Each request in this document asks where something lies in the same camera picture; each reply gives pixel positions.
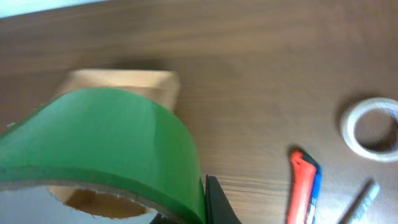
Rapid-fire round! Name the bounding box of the black marker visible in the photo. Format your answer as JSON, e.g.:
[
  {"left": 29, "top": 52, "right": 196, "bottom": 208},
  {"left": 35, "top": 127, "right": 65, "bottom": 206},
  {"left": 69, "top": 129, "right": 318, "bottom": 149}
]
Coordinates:
[{"left": 338, "top": 179, "right": 380, "bottom": 224}]

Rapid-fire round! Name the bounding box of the beige masking tape roll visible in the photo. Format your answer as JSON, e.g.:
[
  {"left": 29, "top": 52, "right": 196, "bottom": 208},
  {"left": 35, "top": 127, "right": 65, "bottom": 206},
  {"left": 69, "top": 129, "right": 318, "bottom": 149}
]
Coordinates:
[{"left": 340, "top": 97, "right": 397, "bottom": 162}]

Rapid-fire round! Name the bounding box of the blue pen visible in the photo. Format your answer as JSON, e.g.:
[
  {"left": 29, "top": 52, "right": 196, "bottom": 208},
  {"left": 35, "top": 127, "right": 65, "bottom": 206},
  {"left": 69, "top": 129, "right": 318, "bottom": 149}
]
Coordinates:
[{"left": 306, "top": 164, "right": 322, "bottom": 224}]

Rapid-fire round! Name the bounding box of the brown cardboard box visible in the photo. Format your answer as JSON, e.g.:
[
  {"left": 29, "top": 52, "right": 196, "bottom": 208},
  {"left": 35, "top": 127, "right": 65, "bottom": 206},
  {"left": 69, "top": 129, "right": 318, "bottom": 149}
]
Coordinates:
[{"left": 47, "top": 69, "right": 180, "bottom": 221}]

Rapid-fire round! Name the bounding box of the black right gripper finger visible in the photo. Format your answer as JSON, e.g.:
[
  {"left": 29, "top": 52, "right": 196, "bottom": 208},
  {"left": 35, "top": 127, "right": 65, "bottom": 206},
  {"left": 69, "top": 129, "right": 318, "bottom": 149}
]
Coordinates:
[{"left": 205, "top": 175, "right": 241, "bottom": 224}]

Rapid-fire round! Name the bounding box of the orange utility knife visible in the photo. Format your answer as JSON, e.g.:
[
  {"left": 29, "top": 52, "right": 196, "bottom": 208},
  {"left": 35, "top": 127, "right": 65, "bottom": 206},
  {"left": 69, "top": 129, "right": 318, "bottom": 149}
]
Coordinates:
[{"left": 287, "top": 151, "right": 317, "bottom": 224}]

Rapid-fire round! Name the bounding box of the green tape roll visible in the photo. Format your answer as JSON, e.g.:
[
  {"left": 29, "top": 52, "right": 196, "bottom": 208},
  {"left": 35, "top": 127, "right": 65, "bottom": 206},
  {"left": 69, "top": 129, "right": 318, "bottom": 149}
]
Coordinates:
[{"left": 1, "top": 88, "right": 206, "bottom": 223}]

